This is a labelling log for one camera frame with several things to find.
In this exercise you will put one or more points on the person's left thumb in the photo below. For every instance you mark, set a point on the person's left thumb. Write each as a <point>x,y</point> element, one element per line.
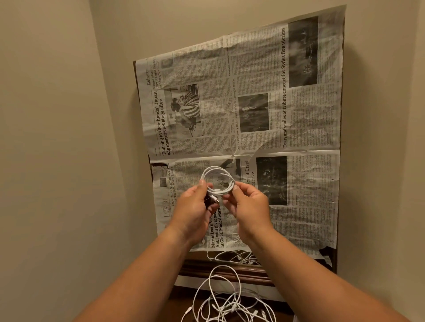
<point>202,189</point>

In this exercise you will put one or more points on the person's right thumb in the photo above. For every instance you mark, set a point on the person's right thumb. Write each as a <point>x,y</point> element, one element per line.
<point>241,189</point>

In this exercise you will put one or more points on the large newspaper sheet with striped photo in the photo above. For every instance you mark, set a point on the large newspaper sheet with striped photo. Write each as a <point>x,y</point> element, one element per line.
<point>252,76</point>

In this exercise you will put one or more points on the person's left forearm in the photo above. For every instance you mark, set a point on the person's left forearm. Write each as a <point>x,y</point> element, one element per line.
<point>142,282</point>

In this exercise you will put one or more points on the person's left hand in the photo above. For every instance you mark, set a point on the person's left hand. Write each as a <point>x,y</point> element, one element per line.
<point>187,215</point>

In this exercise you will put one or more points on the torn newspaper sheet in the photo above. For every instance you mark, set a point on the torn newspaper sheet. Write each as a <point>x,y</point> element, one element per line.
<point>305,205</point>

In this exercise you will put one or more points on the person's right hand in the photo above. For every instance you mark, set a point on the person's right hand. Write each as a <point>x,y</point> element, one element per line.
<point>250,215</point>

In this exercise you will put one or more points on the person's right forearm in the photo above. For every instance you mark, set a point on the person's right forearm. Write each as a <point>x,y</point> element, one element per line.
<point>312,285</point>

